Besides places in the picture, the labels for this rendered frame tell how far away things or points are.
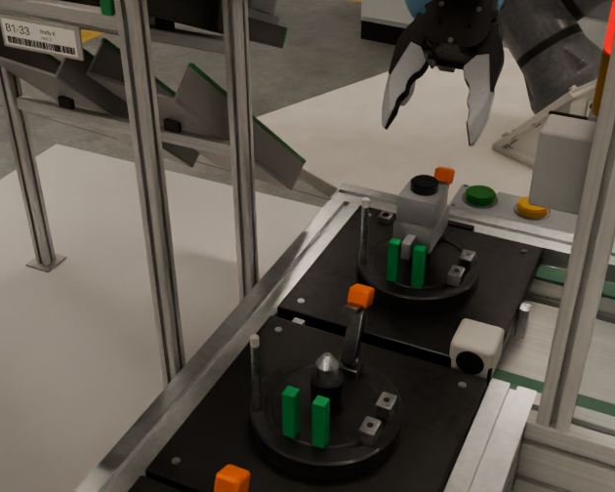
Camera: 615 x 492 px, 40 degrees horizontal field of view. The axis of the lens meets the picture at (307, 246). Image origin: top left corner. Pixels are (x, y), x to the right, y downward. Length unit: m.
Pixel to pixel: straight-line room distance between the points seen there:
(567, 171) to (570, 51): 0.76
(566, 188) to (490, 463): 0.25
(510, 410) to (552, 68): 0.75
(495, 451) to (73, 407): 0.47
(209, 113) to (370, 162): 0.57
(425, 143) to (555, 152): 0.82
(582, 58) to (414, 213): 0.63
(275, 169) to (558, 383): 0.45
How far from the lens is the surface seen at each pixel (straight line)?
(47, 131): 3.68
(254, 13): 0.98
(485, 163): 1.48
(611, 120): 0.67
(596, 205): 0.71
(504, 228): 1.12
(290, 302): 0.95
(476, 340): 0.88
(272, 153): 1.05
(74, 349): 1.09
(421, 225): 0.92
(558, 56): 1.47
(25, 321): 1.15
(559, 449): 0.87
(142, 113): 0.77
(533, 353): 0.99
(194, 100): 0.91
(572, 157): 0.72
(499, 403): 0.86
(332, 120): 1.60
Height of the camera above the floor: 1.54
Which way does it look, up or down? 34 degrees down
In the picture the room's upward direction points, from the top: straight up
